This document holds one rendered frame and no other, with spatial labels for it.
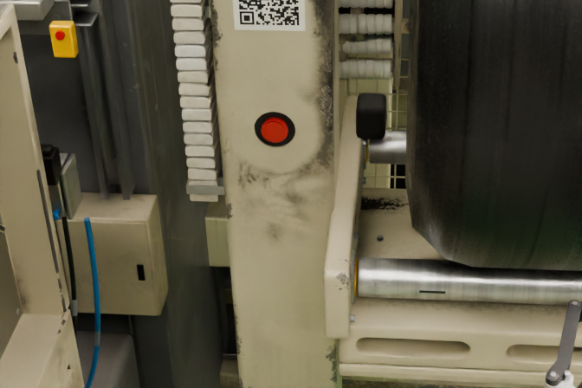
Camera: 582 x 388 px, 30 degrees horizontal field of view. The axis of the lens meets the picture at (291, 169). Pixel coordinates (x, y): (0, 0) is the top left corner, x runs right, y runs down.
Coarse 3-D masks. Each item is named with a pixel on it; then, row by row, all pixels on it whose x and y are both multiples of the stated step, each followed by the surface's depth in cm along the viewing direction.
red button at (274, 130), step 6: (270, 120) 120; (276, 120) 120; (282, 120) 120; (264, 126) 120; (270, 126) 120; (276, 126) 120; (282, 126) 120; (264, 132) 121; (270, 132) 121; (276, 132) 120; (282, 132) 120; (264, 138) 121; (270, 138) 121; (276, 138) 121; (282, 138) 121
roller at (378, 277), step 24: (360, 264) 122; (384, 264) 122; (408, 264) 122; (432, 264) 122; (456, 264) 122; (360, 288) 122; (384, 288) 122; (408, 288) 122; (432, 288) 121; (456, 288) 121; (480, 288) 121; (504, 288) 120; (528, 288) 120; (552, 288) 120; (576, 288) 119
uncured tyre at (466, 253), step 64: (448, 0) 93; (512, 0) 91; (576, 0) 90; (448, 64) 94; (512, 64) 92; (576, 64) 91; (448, 128) 97; (512, 128) 94; (576, 128) 94; (448, 192) 101; (512, 192) 99; (576, 192) 98; (448, 256) 114; (512, 256) 108; (576, 256) 107
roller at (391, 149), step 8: (392, 136) 145; (400, 136) 145; (376, 144) 145; (384, 144) 145; (392, 144) 145; (400, 144) 145; (376, 152) 145; (384, 152) 145; (392, 152) 145; (400, 152) 145; (376, 160) 146; (384, 160) 146; (392, 160) 146; (400, 160) 146
